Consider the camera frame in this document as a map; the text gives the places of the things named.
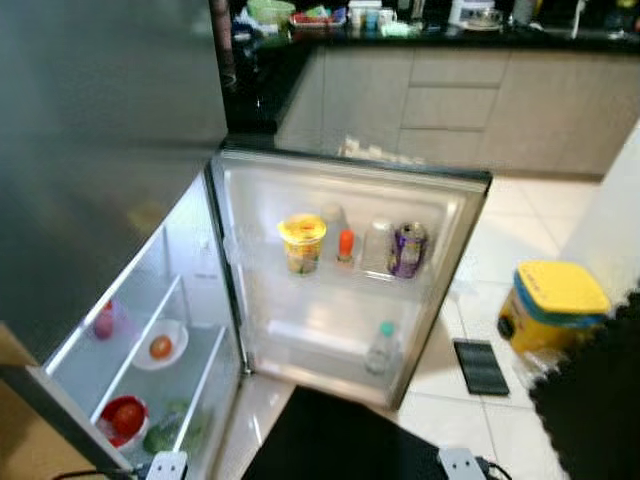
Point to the large black foam puzzle mat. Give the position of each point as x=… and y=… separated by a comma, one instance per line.
x=590, y=400

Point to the clear plastic bag heap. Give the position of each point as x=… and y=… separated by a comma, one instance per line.
x=370, y=150

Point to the grey fridge upper door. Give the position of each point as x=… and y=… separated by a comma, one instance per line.
x=100, y=150

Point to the black flat floor scale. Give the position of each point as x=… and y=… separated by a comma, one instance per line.
x=480, y=367

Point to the green bowl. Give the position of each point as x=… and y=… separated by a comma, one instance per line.
x=270, y=12

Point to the grey kitchen cabinet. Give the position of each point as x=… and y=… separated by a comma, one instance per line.
x=470, y=110

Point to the green leafy vegetables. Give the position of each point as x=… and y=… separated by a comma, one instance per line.
x=170, y=437

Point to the red tomato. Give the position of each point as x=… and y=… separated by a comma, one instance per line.
x=127, y=418

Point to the green capped water bottle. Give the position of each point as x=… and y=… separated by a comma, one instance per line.
x=382, y=348

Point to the clear glass jar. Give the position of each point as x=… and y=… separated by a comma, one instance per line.
x=377, y=245

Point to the red capped small bottle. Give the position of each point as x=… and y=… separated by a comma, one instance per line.
x=345, y=245

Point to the small clear plastic bottle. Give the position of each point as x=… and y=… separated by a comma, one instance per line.
x=335, y=215

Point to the purple drink can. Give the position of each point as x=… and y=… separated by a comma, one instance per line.
x=408, y=250

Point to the yellow instant cup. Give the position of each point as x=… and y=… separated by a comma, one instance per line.
x=302, y=243

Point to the grey fridge lower door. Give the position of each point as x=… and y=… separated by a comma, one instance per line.
x=300, y=330

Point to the round orange brown fruit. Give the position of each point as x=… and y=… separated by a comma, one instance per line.
x=160, y=347

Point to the red tray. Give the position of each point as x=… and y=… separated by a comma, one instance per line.
x=315, y=18

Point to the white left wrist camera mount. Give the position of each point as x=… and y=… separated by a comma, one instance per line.
x=165, y=466

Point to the grey fridge door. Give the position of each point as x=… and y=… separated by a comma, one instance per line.
x=300, y=330
x=100, y=150

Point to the yellow bin blue band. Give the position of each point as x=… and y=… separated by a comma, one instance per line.
x=552, y=310

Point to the grey steel fridge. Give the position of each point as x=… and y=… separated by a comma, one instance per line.
x=100, y=150

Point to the pink round fruit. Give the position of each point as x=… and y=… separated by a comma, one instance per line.
x=103, y=322

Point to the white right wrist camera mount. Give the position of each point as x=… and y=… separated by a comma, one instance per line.
x=462, y=463

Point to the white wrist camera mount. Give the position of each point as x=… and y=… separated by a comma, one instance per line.
x=165, y=466
x=462, y=463

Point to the red bowl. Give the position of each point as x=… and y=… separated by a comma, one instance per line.
x=108, y=432

